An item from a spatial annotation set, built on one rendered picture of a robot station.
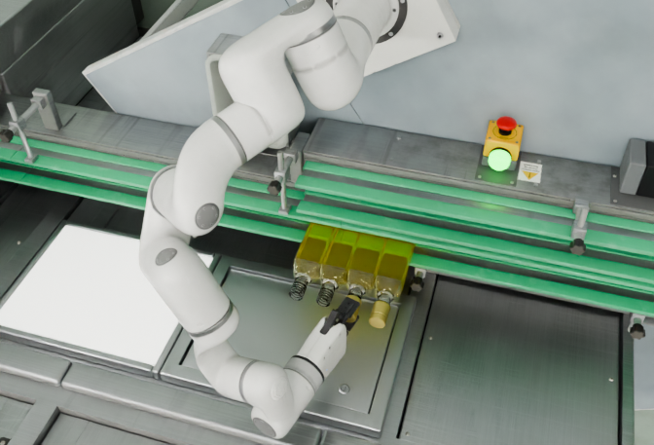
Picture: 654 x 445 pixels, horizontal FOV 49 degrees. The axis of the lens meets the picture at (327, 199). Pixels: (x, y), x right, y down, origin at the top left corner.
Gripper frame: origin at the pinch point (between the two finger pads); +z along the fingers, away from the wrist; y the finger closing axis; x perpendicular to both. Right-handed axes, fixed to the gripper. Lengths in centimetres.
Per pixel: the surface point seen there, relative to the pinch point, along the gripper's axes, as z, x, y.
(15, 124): -3, 86, 15
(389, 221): 21.2, 2.4, 6.3
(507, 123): 40.5, -12.8, 25.8
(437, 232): 23.4, -7.6, 6.5
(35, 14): 31, 116, 16
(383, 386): -3.9, -10.8, -11.8
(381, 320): 1.2, -6.7, 1.1
